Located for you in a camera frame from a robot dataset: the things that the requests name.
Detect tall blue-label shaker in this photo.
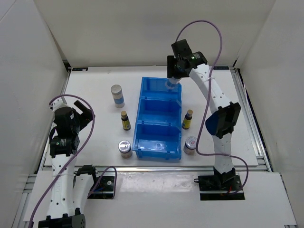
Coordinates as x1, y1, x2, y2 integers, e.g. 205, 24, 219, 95
165, 77, 181, 90
111, 85, 125, 108

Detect yellow-label brown bottle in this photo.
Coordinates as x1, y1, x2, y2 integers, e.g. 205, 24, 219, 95
121, 111, 131, 131
182, 109, 193, 130

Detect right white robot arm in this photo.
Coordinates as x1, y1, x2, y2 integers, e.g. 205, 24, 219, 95
166, 52, 241, 190

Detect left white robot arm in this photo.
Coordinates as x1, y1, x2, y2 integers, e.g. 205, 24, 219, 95
38, 99, 100, 228

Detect left short silver-lid jar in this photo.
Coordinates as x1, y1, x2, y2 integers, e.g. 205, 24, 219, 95
118, 140, 133, 159

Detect blue three-compartment plastic bin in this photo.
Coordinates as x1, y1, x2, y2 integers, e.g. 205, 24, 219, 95
133, 77, 182, 161

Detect right short red-label jar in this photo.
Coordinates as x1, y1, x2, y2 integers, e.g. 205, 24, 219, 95
183, 136, 197, 155

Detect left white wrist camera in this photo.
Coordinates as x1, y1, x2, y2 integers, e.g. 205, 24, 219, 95
49, 97, 67, 112

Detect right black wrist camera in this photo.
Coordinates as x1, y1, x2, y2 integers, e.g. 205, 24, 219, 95
171, 39, 192, 58

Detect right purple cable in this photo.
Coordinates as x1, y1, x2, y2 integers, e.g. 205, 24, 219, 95
175, 20, 249, 195

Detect front aluminium rail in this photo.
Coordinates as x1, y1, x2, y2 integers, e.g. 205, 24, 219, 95
38, 165, 217, 173

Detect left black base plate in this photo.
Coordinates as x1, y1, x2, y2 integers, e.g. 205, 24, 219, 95
87, 166, 118, 200

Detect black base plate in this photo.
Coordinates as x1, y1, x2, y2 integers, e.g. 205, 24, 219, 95
193, 175, 245, 201
87, 166, 118, 200

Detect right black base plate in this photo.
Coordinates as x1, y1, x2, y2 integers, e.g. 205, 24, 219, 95
193, 175, 245, 201

